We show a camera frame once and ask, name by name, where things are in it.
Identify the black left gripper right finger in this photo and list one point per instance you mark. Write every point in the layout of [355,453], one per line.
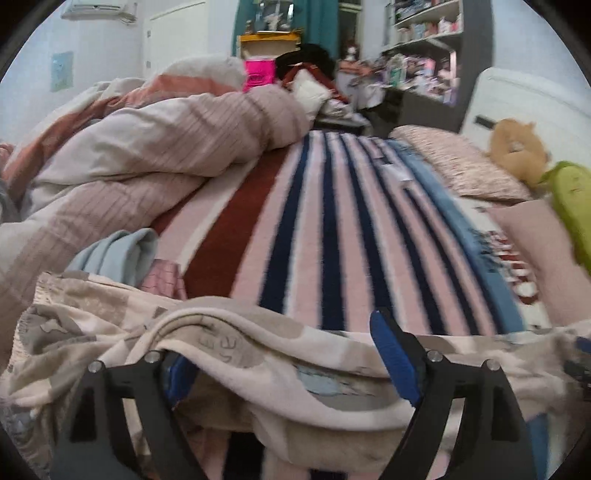
[492,441]

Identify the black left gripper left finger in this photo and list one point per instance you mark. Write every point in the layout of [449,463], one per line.
[110,402]

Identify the beige patterned fleece pants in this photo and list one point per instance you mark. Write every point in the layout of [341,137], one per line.
[273,398]

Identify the black clothing pile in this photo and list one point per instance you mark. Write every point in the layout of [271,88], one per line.
[308,53]

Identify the plain pink pillow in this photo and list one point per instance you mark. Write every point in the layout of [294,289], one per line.
[538,234]

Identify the pink checkered garment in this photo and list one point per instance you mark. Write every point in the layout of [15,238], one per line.
[164,279]

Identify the light blue folded garment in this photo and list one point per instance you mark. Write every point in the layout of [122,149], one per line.
[124,257]

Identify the striped pink navy blanket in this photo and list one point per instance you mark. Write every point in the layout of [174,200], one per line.
[337,226]

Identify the green avocado plush toy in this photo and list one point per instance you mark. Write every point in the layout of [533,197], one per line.
[570,186]

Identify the floral pink pillow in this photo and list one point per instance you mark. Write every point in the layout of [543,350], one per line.
[463,167]

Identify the pink beige striped comforter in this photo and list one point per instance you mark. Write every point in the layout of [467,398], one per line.
[123,152]

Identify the brown plush toy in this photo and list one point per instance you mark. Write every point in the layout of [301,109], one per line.
[515,147]

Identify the white bed headboard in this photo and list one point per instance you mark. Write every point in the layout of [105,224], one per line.
[561,116]

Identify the white cushion on chair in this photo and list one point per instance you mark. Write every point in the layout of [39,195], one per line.
[310,93]

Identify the dark grey shelf unit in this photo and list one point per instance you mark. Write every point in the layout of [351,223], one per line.
[435,51]

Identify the bright pink bag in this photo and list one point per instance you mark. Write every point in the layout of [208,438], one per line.
[259,72]

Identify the white door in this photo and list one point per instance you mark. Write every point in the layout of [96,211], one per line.
[173,33]

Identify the yellow shelf board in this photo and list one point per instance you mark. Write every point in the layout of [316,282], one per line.
[270,36]

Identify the blue wall poster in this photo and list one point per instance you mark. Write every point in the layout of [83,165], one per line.
[61,71]

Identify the white wall air conditioner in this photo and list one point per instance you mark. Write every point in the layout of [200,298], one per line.
[100,9]

